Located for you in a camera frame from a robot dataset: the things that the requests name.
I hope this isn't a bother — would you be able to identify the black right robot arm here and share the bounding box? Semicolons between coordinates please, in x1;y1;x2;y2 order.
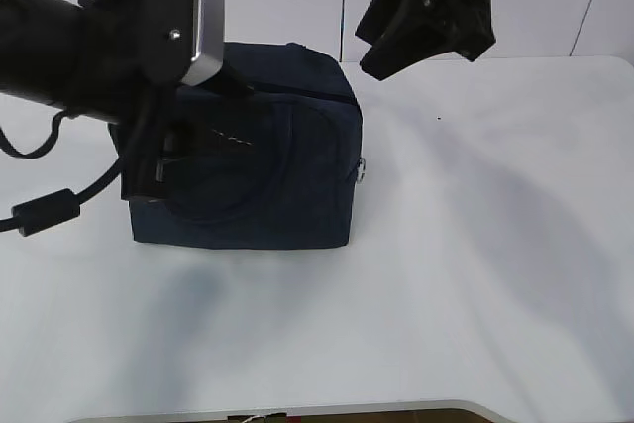
356;0;496;80

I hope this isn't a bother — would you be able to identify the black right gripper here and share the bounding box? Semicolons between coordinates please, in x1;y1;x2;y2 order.
355;0;495;80

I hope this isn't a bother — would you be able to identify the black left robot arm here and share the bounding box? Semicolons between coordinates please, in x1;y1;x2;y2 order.
1;0;251;207

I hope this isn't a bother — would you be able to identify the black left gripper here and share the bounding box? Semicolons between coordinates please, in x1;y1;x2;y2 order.
78;0;255;203

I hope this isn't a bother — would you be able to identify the navy blue lunch bag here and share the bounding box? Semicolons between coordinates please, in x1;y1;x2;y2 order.
129;43;363;251

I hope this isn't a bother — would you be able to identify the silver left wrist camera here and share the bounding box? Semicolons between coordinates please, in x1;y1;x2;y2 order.
139;0;225;86

